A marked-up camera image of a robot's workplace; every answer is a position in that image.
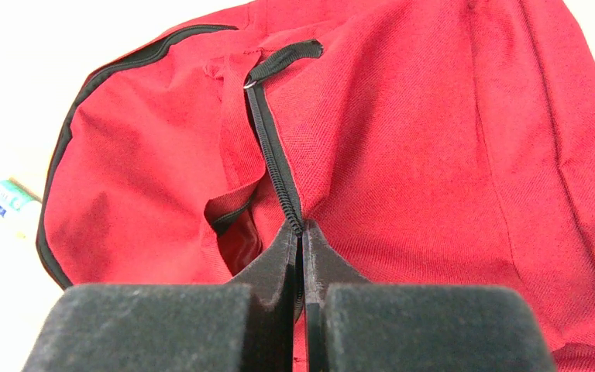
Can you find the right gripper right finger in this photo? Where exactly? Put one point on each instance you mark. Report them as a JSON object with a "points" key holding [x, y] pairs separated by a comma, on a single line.
{"points": [[352, 324]]}

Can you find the green white glue stick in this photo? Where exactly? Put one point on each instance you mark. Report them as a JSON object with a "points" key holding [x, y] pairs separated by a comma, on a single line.
{"points": [[18, 199]]}

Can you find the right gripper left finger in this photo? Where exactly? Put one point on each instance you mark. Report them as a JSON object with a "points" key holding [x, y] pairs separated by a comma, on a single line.
{"points": [[243, 325]]}

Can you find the red backpack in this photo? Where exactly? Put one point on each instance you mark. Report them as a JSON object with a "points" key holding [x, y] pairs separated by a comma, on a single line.
{"points": [[434, 142]]}

